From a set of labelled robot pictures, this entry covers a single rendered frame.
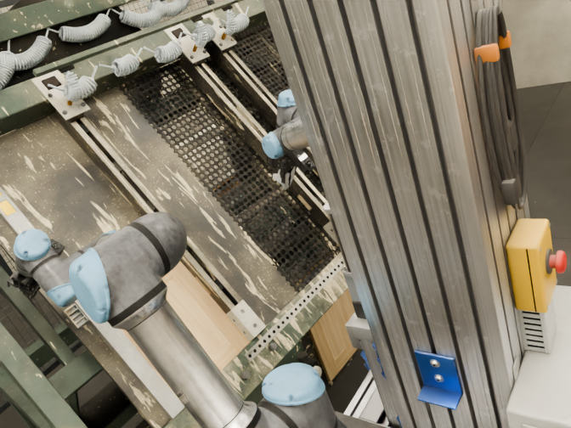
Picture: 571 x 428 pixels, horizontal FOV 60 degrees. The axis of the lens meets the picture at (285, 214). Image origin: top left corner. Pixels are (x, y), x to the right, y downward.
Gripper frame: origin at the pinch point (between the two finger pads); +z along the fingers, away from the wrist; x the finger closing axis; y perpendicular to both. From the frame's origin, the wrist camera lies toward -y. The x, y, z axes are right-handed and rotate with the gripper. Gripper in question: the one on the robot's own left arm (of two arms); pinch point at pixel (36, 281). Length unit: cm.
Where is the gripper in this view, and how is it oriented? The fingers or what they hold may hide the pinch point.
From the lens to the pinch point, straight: 162.1
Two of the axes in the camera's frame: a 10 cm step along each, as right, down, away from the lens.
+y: -3.6, 7.3, -5.7
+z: -4.1, 4.2, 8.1
